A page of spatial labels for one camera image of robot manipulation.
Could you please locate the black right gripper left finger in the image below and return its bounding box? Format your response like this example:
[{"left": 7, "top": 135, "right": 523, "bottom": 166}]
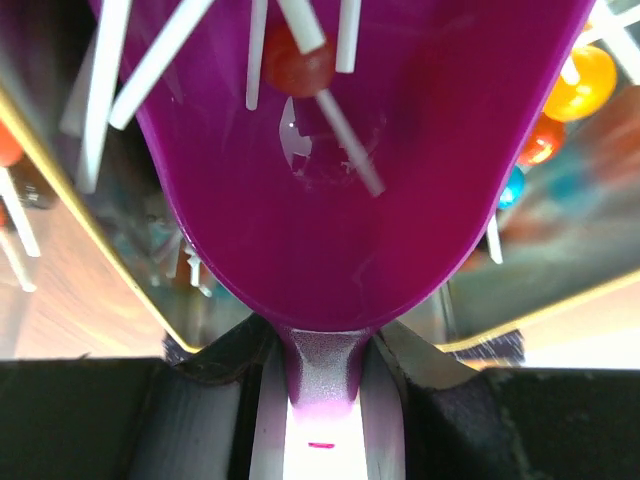
[{"left": 1, "top": 315, "right": 276, "bottom": 479}]

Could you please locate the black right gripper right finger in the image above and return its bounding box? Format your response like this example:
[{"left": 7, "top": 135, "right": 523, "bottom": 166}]
[{"left": 373, "top": 322, "right": 639, "bottom": 479}]

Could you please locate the purple plastic scoop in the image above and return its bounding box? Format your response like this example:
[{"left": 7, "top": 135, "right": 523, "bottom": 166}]
[{"left": 87, "top": 0, "right": 599, "bottom": 451}]

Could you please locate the gold lollipop tin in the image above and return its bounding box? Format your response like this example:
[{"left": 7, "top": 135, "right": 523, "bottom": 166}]
[{"left": 0, "top": 74, "right": 640, "bottom": 361}]

